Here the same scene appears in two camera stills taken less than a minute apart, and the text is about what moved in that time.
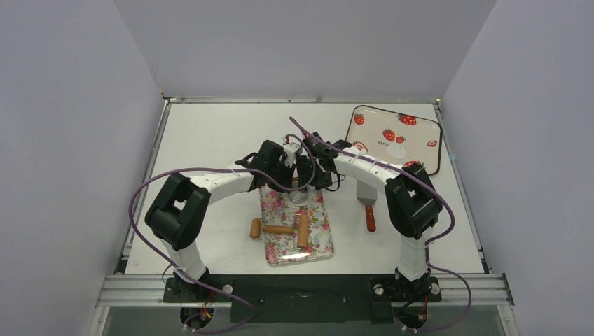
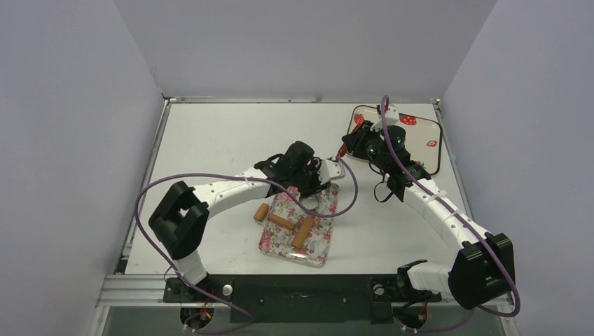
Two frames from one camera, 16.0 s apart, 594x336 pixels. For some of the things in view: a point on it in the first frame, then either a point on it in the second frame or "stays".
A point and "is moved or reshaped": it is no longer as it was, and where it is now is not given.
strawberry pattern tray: x=396 y=137 stays
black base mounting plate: x=305 y=299 stays
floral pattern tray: x=278 y=210 is moved or reshaped
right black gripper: x=307 y=173 → x=354 y=141
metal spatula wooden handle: x=368 y=195 is moved or reshaped
